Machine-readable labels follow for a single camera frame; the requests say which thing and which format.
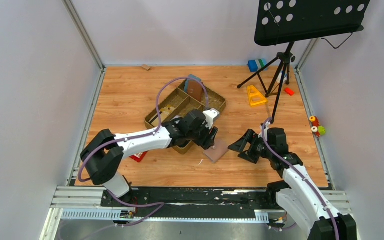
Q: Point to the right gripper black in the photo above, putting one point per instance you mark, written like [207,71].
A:
[240,145]

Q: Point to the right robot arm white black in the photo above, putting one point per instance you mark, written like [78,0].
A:
[296,193]

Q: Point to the blue card wallet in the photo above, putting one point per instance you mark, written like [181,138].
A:
[189,77]

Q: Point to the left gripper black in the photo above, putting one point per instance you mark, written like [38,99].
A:
[206,142]

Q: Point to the small red block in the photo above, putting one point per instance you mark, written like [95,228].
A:
[289,91]

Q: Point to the brown leather wallet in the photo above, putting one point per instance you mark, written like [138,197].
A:
[195,90]

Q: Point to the gold card in tray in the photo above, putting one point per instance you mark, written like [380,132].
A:
[164,113]

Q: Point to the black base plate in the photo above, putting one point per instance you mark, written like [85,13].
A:
[204,202]

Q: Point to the green red toy piece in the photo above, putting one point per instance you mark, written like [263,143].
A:
[318,130]

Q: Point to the aluminium frame rail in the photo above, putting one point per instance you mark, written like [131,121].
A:
[94,203]

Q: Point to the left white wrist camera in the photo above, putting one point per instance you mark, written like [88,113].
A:
[211,115]

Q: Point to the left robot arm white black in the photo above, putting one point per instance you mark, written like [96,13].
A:
[101,158]

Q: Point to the black music stand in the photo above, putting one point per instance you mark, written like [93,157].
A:
[290,21]

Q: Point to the red box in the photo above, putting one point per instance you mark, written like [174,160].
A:
[138,157]

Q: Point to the orange red toy piece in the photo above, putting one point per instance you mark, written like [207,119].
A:
[314,121]

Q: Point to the blue green block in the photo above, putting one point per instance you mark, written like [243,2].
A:
[256,65]

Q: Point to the pink card holder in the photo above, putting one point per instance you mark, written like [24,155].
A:
[217,151]

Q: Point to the small cardboard piece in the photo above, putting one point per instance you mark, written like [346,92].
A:
[146,67]

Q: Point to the yellow triangular toy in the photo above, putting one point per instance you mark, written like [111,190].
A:
[255,97]

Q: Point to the woven olive divided tray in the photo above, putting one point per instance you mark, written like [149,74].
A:
[184,103]

